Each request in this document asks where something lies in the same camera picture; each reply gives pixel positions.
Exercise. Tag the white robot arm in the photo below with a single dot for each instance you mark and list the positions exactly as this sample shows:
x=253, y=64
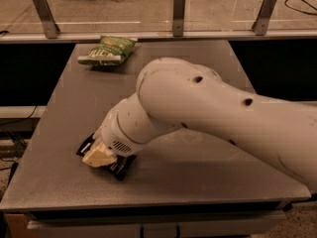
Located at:
x=174, y=93

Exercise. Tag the green jalapeno chip bag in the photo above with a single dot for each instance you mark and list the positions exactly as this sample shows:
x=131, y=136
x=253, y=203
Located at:
x=110, y=51

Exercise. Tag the right metal bracket post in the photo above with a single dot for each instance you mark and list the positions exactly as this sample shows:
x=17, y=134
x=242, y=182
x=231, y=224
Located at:
x=261, y=23

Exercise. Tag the left metal bracket post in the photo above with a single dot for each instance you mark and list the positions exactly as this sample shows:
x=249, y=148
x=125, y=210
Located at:
x=51, y=29

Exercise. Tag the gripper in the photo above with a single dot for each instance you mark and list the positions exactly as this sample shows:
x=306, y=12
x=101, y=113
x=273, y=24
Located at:
x=114, y=135

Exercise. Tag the metal rail behind table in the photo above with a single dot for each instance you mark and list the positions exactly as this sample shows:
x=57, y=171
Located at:
x=86, y=38

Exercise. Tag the middle metal bracket post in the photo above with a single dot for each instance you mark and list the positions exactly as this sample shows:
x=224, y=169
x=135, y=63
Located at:
x=178, y=17

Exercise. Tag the black rxbar chocolate bar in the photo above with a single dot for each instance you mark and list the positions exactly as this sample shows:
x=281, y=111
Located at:
x=119, y=169

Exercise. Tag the metal bracket post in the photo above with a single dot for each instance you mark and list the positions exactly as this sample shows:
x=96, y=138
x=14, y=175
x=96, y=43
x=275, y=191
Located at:
x=51, y=29
x=261, y=23
x=178, y=17

